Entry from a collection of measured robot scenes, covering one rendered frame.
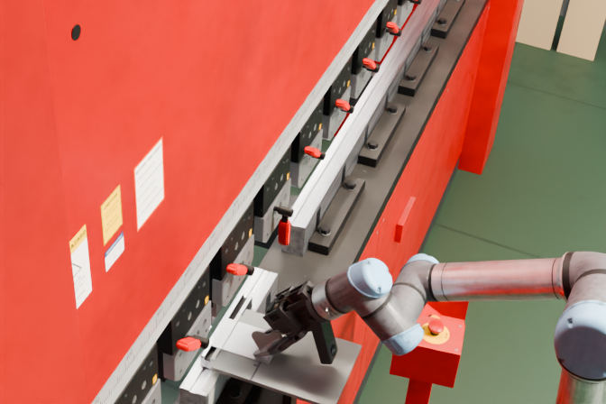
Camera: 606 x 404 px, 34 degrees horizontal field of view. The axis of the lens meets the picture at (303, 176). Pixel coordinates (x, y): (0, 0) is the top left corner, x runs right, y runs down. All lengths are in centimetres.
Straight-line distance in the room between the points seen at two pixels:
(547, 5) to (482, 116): 125
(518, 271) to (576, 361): 23
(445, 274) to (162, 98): 77
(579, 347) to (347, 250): 95
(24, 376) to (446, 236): 328
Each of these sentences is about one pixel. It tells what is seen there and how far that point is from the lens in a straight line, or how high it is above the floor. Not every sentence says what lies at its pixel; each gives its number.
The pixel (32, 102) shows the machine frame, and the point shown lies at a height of 217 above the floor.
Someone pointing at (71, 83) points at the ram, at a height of 192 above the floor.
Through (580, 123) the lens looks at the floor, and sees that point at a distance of 480.
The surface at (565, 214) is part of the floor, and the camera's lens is 421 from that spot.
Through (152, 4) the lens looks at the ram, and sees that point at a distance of 129.
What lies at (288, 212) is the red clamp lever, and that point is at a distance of 202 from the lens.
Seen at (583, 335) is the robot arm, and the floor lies 138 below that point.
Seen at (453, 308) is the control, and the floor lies 74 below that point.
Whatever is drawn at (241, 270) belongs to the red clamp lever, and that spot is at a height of 130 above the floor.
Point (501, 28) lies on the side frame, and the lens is 395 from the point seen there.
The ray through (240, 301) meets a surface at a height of 99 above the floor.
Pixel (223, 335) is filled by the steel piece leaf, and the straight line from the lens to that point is 211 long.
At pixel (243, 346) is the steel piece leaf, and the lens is 208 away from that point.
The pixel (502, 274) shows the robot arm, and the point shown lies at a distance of 188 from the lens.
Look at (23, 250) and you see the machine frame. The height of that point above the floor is 207.
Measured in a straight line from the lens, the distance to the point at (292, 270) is 244.
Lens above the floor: 254
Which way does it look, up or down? 37 degrees down
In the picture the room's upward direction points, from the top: 4 degrees clockwise
